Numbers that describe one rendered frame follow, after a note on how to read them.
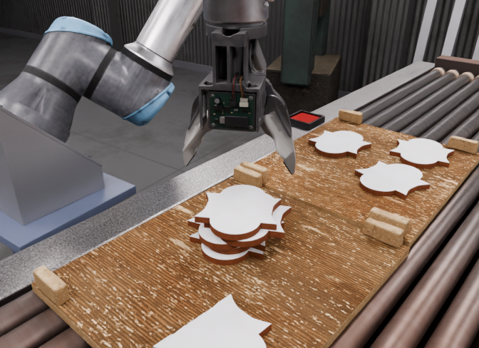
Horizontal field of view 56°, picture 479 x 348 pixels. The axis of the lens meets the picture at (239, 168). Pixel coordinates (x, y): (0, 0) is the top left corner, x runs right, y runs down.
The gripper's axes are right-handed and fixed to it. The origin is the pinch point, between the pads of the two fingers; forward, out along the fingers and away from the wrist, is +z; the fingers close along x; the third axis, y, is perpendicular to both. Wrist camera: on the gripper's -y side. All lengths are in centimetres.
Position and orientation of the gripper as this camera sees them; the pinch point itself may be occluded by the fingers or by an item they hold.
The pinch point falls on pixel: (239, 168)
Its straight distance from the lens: 63.3
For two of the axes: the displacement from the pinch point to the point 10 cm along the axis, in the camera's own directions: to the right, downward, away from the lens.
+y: -1.7, 4.5, -8.8
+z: 0.0, 8.9, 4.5
